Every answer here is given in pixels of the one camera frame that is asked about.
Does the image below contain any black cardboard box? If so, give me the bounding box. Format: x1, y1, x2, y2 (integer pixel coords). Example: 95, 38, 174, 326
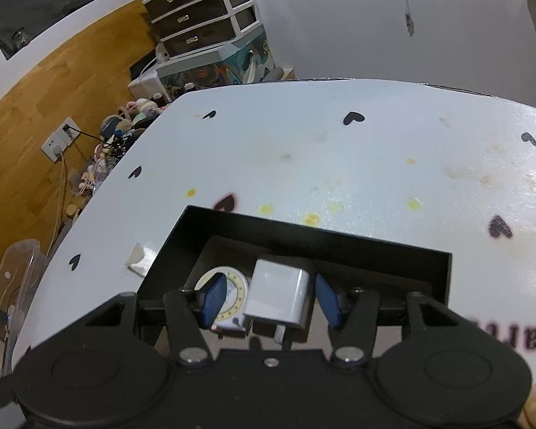
138, 206, 452, 328

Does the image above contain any round yellow tape measure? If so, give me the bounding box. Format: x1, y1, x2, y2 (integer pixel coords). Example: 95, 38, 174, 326
195, 266, 249, 333

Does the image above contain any white power adapter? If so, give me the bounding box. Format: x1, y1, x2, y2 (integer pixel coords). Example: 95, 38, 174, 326
244, 256, 314, 345

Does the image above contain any shiny cream ribbon strip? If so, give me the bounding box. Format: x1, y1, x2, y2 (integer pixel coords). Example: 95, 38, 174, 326
125, 243, 157, 278

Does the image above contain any clear plastic storage bin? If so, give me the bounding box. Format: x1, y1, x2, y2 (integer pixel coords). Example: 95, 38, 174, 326
0, 239, 48, 378

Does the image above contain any pile of plush toys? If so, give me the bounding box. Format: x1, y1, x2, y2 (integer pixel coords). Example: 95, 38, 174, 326
66, 93, 170, 219

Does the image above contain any white three-drawer cabinet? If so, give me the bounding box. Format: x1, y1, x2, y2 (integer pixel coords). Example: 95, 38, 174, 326
143, 0, 261, 57

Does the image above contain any white wall power socket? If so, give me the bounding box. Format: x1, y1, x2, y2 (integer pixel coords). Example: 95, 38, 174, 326
41, 117, 81, 162

